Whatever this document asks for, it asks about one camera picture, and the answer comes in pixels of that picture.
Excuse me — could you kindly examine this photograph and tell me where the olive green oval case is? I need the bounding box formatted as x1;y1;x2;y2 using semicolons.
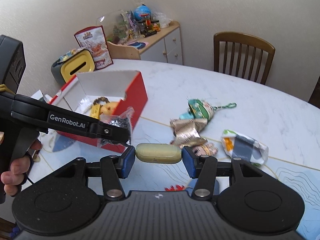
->
135;143;182;164

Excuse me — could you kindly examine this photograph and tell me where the black item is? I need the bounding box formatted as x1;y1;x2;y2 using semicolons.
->
97;107;134;148

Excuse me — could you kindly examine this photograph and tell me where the yellow spotted toy animal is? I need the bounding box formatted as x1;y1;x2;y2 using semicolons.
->
100;101;118;115

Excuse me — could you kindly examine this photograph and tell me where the yellow rectangular box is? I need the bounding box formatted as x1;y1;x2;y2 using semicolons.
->
90;104;101;119

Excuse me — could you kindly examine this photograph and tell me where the person's left hand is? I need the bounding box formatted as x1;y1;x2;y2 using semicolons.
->
0;130;43;197

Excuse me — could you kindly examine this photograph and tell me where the cartoon character sticker card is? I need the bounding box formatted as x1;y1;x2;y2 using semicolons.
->
193;142;218;156

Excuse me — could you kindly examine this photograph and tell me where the gold foil wrapper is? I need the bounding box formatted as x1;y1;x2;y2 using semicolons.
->
170;119;208;148

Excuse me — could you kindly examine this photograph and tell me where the white grey orange packet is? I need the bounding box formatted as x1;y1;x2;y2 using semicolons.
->
220;129;269;166

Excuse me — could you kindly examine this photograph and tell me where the green embroidered pouch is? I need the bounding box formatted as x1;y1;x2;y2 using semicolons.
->
179;99;237;121

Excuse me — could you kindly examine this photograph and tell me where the red cardboard box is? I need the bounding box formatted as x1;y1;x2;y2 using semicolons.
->
48;69;149;155

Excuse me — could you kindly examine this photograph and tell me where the yellow green tissue box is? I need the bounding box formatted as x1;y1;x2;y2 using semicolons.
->
50;48;95;86

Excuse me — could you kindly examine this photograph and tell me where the red white snack bag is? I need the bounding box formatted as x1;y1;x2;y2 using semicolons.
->
74;25;113;70

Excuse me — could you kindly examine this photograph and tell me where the wooden side cabinet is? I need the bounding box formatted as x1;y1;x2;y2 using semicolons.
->
107;21;183;65

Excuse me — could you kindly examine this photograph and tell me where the brown wooden chair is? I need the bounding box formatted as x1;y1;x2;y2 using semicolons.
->
213;31;276;85

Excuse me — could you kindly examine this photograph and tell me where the blue globe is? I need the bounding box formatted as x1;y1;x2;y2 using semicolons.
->
134;4;152;21

